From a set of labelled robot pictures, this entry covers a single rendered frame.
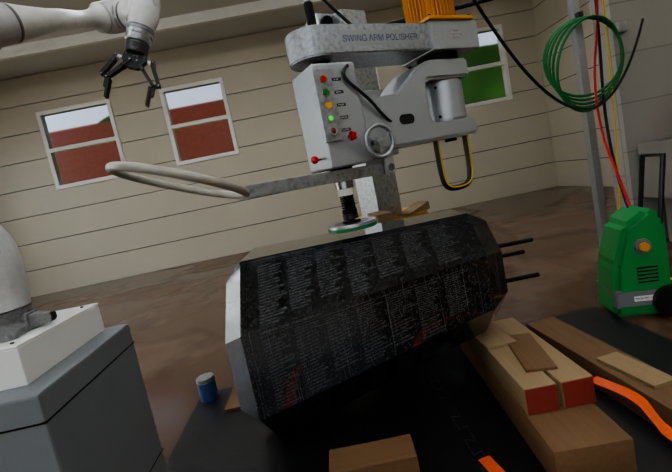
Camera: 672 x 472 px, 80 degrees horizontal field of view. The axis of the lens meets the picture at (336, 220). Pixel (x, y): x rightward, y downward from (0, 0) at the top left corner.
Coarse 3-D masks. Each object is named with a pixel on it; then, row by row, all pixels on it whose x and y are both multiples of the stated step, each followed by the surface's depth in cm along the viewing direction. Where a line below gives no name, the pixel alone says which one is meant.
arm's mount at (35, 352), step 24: (72, 312) 106; (96, 312) 112; (24, 336) 89; (48, 336) 91; (72, 336) 100; (0, 360) 82; (24, 360) 83; (48, 360) 90; (0, 384) 82; (24, 384) 83
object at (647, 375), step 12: (600, 360) 165; (612, 360) 163; (624, 360) 161; (636, 360) 159; (624, 372) 154; (636, 372) 152; (648, 372) 151; (660, 372) 149; (648, 384) 145; (660, 384) 143
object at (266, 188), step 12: (348, 168) 171; (360, 168) 173; (372, 168) 176; (384, 168) 179; (276, 180) 156; (288, 180) 158; (300, 180) 160; (312, 180) 163; (324, 180) 165; (336, 180) 168; (252, 192) 152; (264, 192) 154; (276, 192) 156
